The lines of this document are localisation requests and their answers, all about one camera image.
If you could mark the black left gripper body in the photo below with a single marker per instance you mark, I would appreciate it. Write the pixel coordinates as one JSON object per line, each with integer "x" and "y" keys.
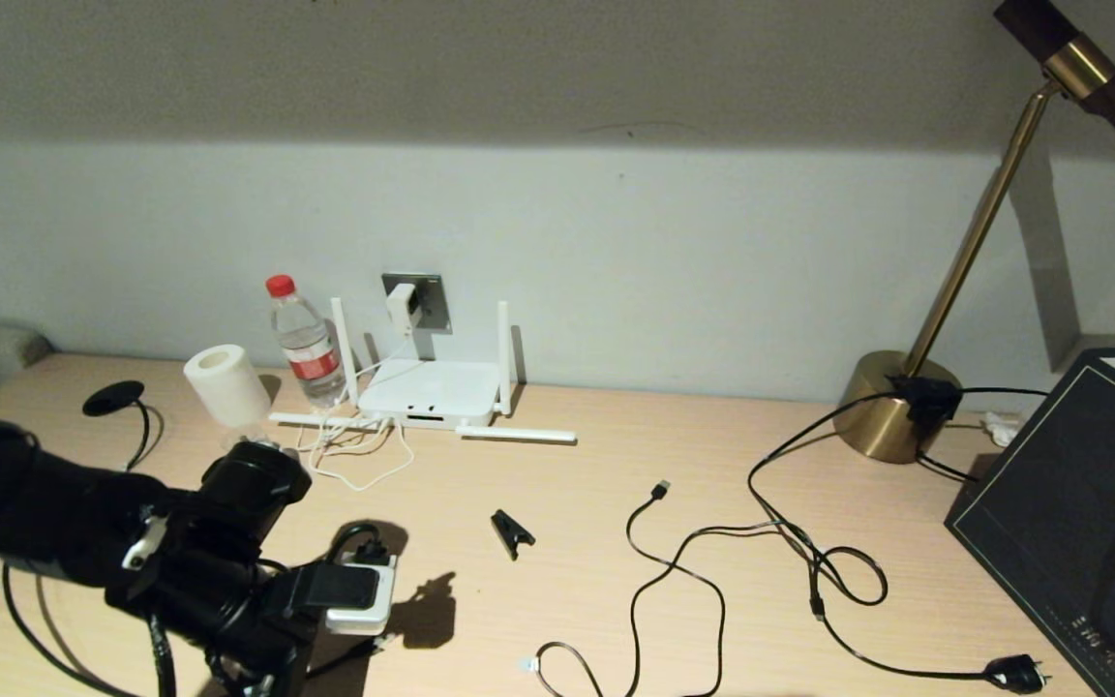
{"x": 272, "y": 629}

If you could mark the white power adapter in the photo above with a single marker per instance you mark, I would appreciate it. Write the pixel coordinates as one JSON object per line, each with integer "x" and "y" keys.
{"x": 403, "y": 308}

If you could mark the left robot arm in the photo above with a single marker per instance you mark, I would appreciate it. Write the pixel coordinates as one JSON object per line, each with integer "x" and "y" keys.
{"x": 35, "y": 503}

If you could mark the white router with antennas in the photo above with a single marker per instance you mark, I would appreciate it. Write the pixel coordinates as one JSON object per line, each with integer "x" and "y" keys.
{"x": 432, "y": 392}

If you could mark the white paper roll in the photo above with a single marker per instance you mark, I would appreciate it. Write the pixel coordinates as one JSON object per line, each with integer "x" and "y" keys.
{"x": 226, "y": 385}

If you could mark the small black clip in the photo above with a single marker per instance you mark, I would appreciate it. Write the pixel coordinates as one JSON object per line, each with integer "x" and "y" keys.
{"x": 511, "y": 532}

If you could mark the red capped water bottle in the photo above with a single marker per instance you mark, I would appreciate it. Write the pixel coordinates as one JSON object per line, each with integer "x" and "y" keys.
{"x": 308, "y": 353}

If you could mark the brass desk lamp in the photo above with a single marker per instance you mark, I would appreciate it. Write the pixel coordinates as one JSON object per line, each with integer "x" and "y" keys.
{"x": 882, "y": 416}

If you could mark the small white plastic piece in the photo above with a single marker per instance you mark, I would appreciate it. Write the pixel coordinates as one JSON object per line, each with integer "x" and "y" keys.
{"x": 1003, "y": 428}

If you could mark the dark gift bag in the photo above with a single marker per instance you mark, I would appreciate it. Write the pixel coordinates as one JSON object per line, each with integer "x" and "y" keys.
{"x": 1061, "y": 503}

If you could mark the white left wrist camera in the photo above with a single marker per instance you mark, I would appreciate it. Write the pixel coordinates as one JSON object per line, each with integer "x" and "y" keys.
{"x": 359, "y": 595}

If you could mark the grey wall socket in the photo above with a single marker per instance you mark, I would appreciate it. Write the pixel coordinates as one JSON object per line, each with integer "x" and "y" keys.
{"x": 434, "y": 295}

